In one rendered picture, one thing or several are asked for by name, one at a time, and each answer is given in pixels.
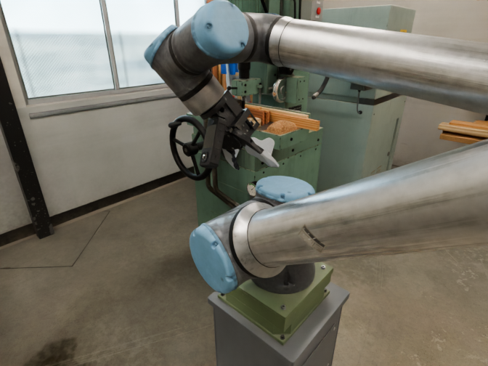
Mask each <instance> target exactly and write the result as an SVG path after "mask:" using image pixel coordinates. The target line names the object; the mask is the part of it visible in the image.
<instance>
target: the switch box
mask: <svg viewBox="0 0 488 366"><path fill-rule="evenodd" d="M317 1H318V0H301V20H309V21H315V22H317V21H322V11H323V3H324V0H319V1H320V4H317ZM318 7H320V9H321V13H320V14H319V15H318V14H317V8H318ZM316 15H318V16H319V18H318V17H316Z"/></svg>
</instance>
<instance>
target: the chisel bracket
mask: <svg viewBox="0 0 488 366"><path fill-rule="evenodd" d="M259 83H261V78H247V79H241V78H240V79H234V80H232V87H237V89H232V95H235V96H241V97H242V98H246V96H248V95H252V94H259V88H256V85H257V84H259Z"/></svg>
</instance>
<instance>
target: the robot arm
mask: <svg viewBox="0 0 488 366"><path fill-rule="evenodd" d="M144 58H145V59H146V61H147V62H148V63H149V65H150V67H151V68H152V69H153V70H154V71H155V72H156V73H157V74H158V75H159V76H160V77H161V78H162V79H163V81H164V82H165V83H166V84H167V86H168V87H169V88H170V89H171V90H172V92H173V93H175V95H176V96H177V97H178V98H179V99H180V100H181V101H182V103H183V104H184V105H185V106H186V107H187V109H188V110H189V111H190V112H191V113H192V114H193V115H194V116H198V115H199V116H200V117H201V118H202V119H203V120H204V119H207V118H210V117H211V119H209V120H208V125H207V129H206V135H205V139H204V143H203V150H202V154H201V158H200V166H202V167H204V168H217V167H218V166H219V159H220V155H221V154H222V155H223V156H224V158H226V160H227V162H228V163H229V164H230V165H231V166H232V167H233V168H234V169H236V170H239V169H240V168H239V165H238V163H237V158H236V157H237V154H238V152H239V150H241V149H242V148H243V146H244V147H245V149H246V151H247V153H249V154H250V155H253V156H255V157H257V158H258V159H259V160H260V161H262V162H264V163H266V164H267V165H268V167H275V168H278V167H279V164H278V163H277V161H276V160H275V159H274V158H273V157H272V151H273V148H274V145H275V142H274V140H273V139H271V138H266V139H264V140H259V139H257V138H255V137H251V135H252V134H253V132H254V131H255V130H257V128H258V127H259V125H260V124H259V122H258V121H257V120H256V119H255V117H254V116H253V114H252V113H251V112H250V110H249V109H248V108H246V109H242V108H241V106H240V105H239V104H238V102H237V101H236V99H235V98H234V97H233V96H232V95H231V93H230V92H229V90H226V91H225V90H224V88H223V87H222V85H221V84H220V83H219V82H218V80H217V79H216V77H215V76H214V75H213V74H212V72H211V71H210V70H209V69H211V68H213V67H214V66H217V65H222V64H232V63H242V62H262V63H266V64H269V65H275V66H278V67H282V66H283V67H287V68H292V69H296V70H301V71H304V72H308V73H313V74H317V75H320V76H326V77H329V78H334V79H338V80H342V81H347V82H350V83H354V84H359V85H363V86H368V87H372V88H375V89H380V90H384V91H388V92H393V93H396V94H402V95H405V96H408V97H414V98H418V99H423V100H426V101H429V102H435V103H439V104H442V105H448V106H451V107H456V108H460V109H463V110H469V111H472V112H475V113H481V114H485V115H488V43H484V42H478V41H467V40H461V39H455V38H444V37H438V36H427V35H420V34H414V33H403V32H397V31H391V30H380V29H373V28H362V27H356V26H350V25H339V24H332V23H321V22H315V21H309V20H298V19H293V18H292V17H286V16H280V15H278V14H275V13H253V12H241V11H240V10H239V9H238V8H237V7H236V6H235V5H234V4H232V3H231V2H229V1H226V0H213V1H211V2H209V3H207V4H204V5H203V6H202V7H200V8H199V9H198V10H197V11H196V13H195V14H194V15H193V16H192V17H191V18H189V19H188V20H187V21H186V22H184V23H183V24H182V25H180V26H179V27H177V26H175V25H174V24H171V25H170V26H168V27H167V28H166V29H165V30H164V31H163V32H162V33H161V34H160V35H159V36H158V37H157V38H156V39H155V40H154V41H153V42H152V43H151V44H150V45H149V46H148V48H146V50H145V52H144ZM249 115H251V117H252V118H253V119H254V121H255V122H256V123H255V124H254V123H253V122H252V121H249V120H248V119H247V117H248V116H249ZM255 191H256V196H255V198H253V199H251V200H249V201H247V202H245V203H243V204H241V205H239V206H237V207H235V208H233V209H231V210H230V211H228V212H226V213H223V214H222V215H220V216H217V217H216V218H214V219H212V220H210V221H207V222H206V223H203V224H201V225H200V226H199V227H198V228H196V229H194V230H193V231H192V233H191V235H190V250H191V254H192V258H193V261H194V262H195V266H196V267H197V269H198V271H199V273H200V274H201V275H202V277H203V279H204V280H205V281H206V282H207V283H208V284H209V285H210V286H211V287H212V288H213V289H214V290H215V291H217V292H219V293H229V292H231V291H233V290H236V289H237V287H239V286H240V285H241V284H243V283H244V282H245V281H247V280H250V279H251V280H252V281H253V282H254V283H255V284H256V285H257V286H259V287H260V288H262V289H264V290H266V291H269V292H271V293H278V294H292V293H297V292H300V291H302V290H304V289H306V288H308V287H309V286H310V285H311V284H312V282H313V280H314V276H315V262H322V261H336V260H344V259H358V258H365V257H374V256H387V255H395V254H403V253H417V252H424V251H438V250H446V249H453V248H468V247H476V246H483V245H488V139H485V140H482V141H480V142H475V143H473V144H470V145H466V146H464V147H459V148H457V149H454V150H450V151H448V152H443V153H441V154H438V155H435V156H432V157H430V158H425V159H423V160H419V161H416V162H414V163H409V164H407V165H404V166H400V167H397V168H393V169H391V170H388V171H384V172H381V173H379V174H375V175H372V176H369V177H365V178H363V179H359V180H357V181H354V182H349V183H347V184H343V185H341V186H338V187H334V188H331V189H329V190H325V191H322V192H318V193H315V191H314V188H313V187H312V186H311V185H310V184H308V183H307V182H305V181H303V180H300V179H297V178H293V177H289V176H268V177H266V178H262V179H260V180H258V181H257V183H256V187H255Z"/></svg>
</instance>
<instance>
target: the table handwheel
mask: <svg viewBox="0 0 488 366"><path fill-rule="evenodd" d="M176 121H181V122H188V123H191V124H192V125H193V126H194V127H195V128H196V129H197V130H198V132H197V134H196V135H195V138H194V139H193V140H192V141H191V142H187V143H183V142H181V141H179V140H178V139H176V130H177V128H178V127H175V128H172V129H170V134H169V141H170V147H171V152H172V155H173V157H174V160H175V162H176V164H177V165H178V167H179V169H180V170H181V172H182V173H183V174H184V175H185V176H187V177H188V178H190V179H192V180H195V181H201V180H204V179H205V178H207V177H208V176H209V174H210V173H211V171H212V168H206V169H205V171H204V172H203V173H201V174H200V172H199V169H198V165H197V162H196V159H195V155H196V154H197V153H198V151H199V150H202V149H203V143H204V139H205V135H206V129H205V128H204V126H203V125H202V124H201V122H200V121H198V120H197V119H196V118H193V117H192V116H190V115H181V116H179V117H178V118H176V119H175V120H174V122H176ZM200 135H201V136H202V138H203V141H202V142H197V140H198V138H199V136H200ZM196 142H197V143H196ZM176 143H177V144H179V145H181V146H182V149H183V153H184V154H185V155H186V156H187V157H190V156H191V159H192V162H193V165H194V167H195V172H196V174H194V173H192V172H191V171H189V170H188V169H187V168H186V167H185V165H184V164H183V162H182V160H181V158H180V157H179V154H178V151H177V148H176Z"/></svg>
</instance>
